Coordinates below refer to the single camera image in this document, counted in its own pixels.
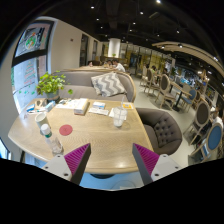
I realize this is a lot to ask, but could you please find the yellow card on table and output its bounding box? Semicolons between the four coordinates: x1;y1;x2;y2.
122;102;133;109

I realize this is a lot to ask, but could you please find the clear plastic cup with straw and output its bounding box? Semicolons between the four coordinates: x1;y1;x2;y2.
113;101;127;127

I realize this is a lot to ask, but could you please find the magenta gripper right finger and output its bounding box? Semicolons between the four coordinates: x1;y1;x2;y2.
131;143;183;186

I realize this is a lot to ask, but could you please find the red round coaster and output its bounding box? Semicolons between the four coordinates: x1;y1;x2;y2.
59;125;73;136

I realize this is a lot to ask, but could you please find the white booklet on table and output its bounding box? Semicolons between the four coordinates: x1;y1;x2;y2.
89;102;109;116

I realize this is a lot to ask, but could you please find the blue upholstered wooden chair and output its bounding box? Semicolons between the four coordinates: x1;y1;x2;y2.
188;123;223;165

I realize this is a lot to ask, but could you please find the white paper cup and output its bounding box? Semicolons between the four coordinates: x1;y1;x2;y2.
35;112;49;127

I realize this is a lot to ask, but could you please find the grey round-back wooden chair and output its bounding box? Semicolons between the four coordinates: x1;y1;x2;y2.
183;101;210;145

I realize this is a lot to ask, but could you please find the grey chevron pillow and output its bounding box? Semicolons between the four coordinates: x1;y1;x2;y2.
91;72;126;97

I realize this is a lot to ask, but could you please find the white tissue box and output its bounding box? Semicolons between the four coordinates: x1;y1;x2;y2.
74;98;89;115

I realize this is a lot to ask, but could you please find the grey upholstered sofa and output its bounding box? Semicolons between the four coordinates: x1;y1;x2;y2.
57;69;136;102

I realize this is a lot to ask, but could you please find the seated person in white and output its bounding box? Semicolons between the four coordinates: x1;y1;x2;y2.
112;59;125;72

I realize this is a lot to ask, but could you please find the dark grey tufted armchair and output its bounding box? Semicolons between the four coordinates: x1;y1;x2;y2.
137;108;182;155

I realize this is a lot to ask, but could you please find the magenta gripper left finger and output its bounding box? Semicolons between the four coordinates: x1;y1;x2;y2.
42;143;92;186

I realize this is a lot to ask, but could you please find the blue packet on table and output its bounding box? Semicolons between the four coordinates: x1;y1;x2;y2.
45;101;56;112

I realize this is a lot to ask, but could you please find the wall poster with green logo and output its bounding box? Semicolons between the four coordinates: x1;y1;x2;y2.
15;20;53;57

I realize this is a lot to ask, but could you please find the clear plastic water bottle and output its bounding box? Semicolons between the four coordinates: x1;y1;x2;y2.
41;124;63;154

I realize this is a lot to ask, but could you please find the green potted plant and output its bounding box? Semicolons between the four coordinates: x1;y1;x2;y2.
36;71;66;101

